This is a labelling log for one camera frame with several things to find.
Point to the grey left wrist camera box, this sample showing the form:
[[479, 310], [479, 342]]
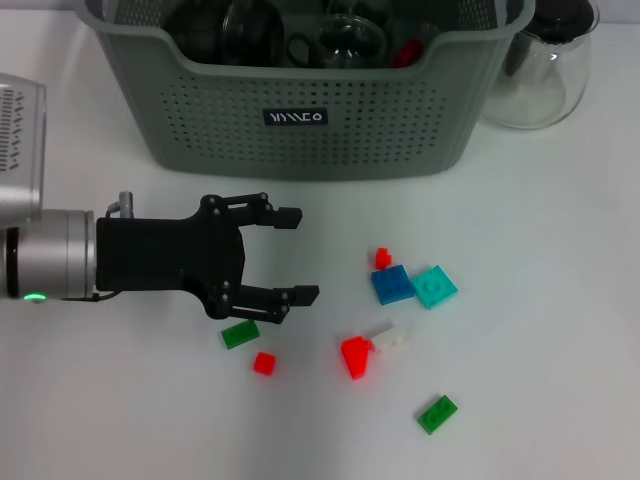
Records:
[[20, 150]]

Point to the silver left gripper fitting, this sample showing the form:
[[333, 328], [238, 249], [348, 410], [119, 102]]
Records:
[[125, 204]]

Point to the grey-green perforated storage bin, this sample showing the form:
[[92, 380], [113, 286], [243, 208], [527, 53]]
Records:
[[300, 150]]

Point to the dark red curved brick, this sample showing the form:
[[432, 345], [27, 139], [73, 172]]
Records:
[[407, 54]]

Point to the glass teacup with black sleeve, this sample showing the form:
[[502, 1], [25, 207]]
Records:
[[252, 32], [350, 45], [357, 7]]

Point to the small red notched brick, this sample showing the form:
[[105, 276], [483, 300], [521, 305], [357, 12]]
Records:
[[383, 259]]

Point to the white long brick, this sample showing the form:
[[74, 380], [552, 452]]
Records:
[[395, 340]]

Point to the small red square brick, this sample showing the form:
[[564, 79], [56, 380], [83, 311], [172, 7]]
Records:
[[263, 363]]

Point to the large red sloped brick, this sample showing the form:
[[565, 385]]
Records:
[[356, 356]]

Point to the black round teapot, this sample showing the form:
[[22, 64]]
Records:
[[192, 32]]

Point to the glass carafe with black lid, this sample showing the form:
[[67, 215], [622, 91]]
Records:
[[540, 90]]

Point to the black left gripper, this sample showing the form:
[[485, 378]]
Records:
[[165, 255]]

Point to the teal square brick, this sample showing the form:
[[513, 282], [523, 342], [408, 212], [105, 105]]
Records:
[[435, 287]]

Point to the blue square brick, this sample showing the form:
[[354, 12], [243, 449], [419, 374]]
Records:
[[392, 286]]

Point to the green flat two-stud brick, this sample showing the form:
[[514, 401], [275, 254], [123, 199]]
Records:
[[241, 334], [437, 414]]

